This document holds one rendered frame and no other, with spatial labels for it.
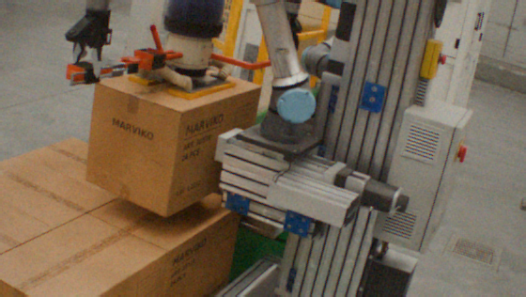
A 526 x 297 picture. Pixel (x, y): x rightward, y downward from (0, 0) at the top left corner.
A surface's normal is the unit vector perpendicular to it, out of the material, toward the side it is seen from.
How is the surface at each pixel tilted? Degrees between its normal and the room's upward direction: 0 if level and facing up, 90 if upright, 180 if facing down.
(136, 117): 90
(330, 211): 90
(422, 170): 90
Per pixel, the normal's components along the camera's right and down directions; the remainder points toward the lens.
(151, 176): -0.44, 0.22
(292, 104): 0.11, 0.46
